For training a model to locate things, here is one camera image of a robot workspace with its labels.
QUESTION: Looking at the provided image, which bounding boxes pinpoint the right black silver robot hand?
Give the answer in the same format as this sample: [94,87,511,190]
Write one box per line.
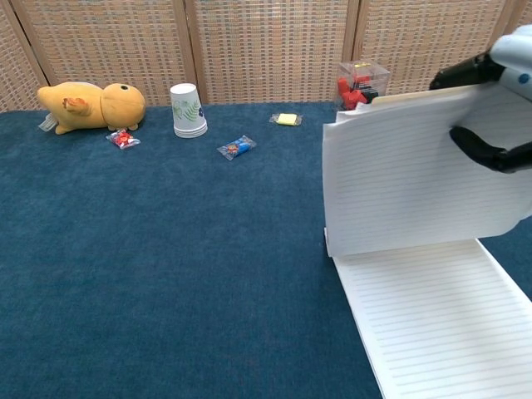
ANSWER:
[429,23,532,174]

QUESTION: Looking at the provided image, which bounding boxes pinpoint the beige cover lined notebook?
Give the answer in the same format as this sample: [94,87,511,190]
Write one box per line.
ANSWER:
[322,86,532,399]

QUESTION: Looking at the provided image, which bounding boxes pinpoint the clear box red black pieces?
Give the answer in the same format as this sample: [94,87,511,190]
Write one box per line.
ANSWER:
[334,60,392,113]

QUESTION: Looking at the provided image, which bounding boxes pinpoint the yellow wrapped candy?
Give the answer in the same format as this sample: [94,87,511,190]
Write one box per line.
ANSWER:
[268,112,304,128]

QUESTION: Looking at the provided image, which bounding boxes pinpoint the woven wooden folding screen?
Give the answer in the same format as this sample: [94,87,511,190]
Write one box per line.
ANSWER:
[0,0,532,113]

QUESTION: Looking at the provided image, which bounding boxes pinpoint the blue wrapped candy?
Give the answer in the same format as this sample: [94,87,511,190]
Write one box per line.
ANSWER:
[216,134,258,161]

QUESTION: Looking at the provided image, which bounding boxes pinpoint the white paper cup stack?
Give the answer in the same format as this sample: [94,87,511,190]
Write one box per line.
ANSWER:
[170,82,209,139]

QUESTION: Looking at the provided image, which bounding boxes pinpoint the red wrapped candy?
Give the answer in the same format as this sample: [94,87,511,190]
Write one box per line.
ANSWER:
[106,129,141,150]

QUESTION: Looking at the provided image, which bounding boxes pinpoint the blue felt table mat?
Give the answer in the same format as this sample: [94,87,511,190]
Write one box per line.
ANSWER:
[0,97,532,399]

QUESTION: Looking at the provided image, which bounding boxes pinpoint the orange plush animal toy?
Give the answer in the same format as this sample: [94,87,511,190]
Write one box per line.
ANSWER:
[37,81,147,135]

